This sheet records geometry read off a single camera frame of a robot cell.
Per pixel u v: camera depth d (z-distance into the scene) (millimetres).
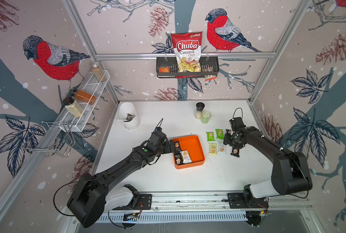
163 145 673
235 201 730
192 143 951
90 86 856
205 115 1070
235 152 901
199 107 1027
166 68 927
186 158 864
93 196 397
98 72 853
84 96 726
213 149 922
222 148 923
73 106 653
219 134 978
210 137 978
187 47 814
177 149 892
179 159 856
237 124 718
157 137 635
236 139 756
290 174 436
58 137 664
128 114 1039
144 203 730
